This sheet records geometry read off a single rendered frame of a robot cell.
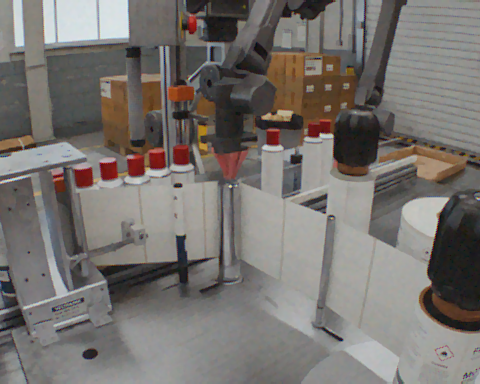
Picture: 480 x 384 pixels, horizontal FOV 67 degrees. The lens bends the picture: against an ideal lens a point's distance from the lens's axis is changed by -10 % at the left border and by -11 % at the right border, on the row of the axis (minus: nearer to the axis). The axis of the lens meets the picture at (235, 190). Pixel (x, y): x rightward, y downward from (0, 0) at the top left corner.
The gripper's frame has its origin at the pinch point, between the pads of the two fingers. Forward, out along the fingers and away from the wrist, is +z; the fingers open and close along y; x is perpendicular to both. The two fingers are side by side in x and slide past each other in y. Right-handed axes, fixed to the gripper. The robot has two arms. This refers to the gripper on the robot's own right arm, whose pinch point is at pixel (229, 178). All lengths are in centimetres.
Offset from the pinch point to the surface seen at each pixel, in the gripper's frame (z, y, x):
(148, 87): 16, 135, 318
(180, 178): -1.0, -9.2, 4.0
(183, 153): -5.8, -8.1, 4.3
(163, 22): -31.3, -10.5, 6.4
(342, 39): -38, 453, 323
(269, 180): 4.8, 15.3, 4.5
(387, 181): 15, 65, 1
